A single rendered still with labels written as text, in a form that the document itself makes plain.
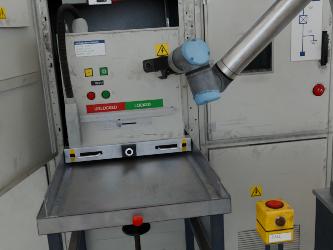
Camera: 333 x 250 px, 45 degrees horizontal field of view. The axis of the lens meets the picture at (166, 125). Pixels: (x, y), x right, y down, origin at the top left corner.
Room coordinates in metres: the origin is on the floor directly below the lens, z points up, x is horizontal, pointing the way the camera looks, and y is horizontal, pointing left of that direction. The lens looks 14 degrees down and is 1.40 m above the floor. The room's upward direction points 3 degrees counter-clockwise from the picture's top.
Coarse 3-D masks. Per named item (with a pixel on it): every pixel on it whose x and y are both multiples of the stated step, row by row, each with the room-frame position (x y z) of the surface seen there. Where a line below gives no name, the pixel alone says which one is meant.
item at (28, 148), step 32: (0, 0) 1.52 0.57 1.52; (0, 32) 1.54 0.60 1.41; (32, 32) 1.77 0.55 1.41; (0, 64) 1.51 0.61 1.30; (32, 64) 1.74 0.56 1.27; (0, 96) 1.48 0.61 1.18; (32, 96) 1.70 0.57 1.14; (0, 128) 1.45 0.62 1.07; (32, 128) 1.66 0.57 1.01; (0, 160) 1.42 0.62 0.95; (32, 160) 1.63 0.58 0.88; (0, 192) 1.34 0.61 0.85
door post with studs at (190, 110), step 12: (180, 0) 1.88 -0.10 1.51; (192, 0) 1.88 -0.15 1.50; (180, 12) 1.88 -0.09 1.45; (192, 12) 1.88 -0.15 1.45; (180, 24) 1.88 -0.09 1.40; (192, 24) 1.88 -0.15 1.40; (180, 36) 1.88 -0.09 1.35; (192, 36) 1.88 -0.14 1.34; (192, 96) 1.88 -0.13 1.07; (192, 108) 1.88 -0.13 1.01; (192, 120) 1.88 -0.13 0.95; (192, 132) 1.88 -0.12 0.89
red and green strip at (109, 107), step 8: (96, 104) 1.63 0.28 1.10; (104, 104) 1.63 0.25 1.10; (112, 104) 1.63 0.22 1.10; (120, 104) 1.64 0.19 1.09; (128, 104) 1.64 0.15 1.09; (136, 104) 1.65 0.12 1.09; (144, 104) 1.65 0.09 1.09; (152, 104) 1.65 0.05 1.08; (160, 104) 1.66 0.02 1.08; (88, 112) 1.62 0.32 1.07; (96, 112) 1.63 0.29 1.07
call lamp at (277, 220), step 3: (279, 216) 0.98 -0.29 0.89; (282, 216) 0.98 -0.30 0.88; (276, 219) 0.98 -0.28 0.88; (279, 219) 0.97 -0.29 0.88; (282, 219) 0.97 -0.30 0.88; (285, 219) 0.98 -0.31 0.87; (276, 222) 0.97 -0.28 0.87; (279, 222) 0.97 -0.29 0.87; (282, 222) 0.97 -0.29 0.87; (285, 222) 0.98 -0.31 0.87; (276, 225) 0.98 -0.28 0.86; (279, 225) 0.97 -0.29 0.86; (282, 225) 0.97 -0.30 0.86
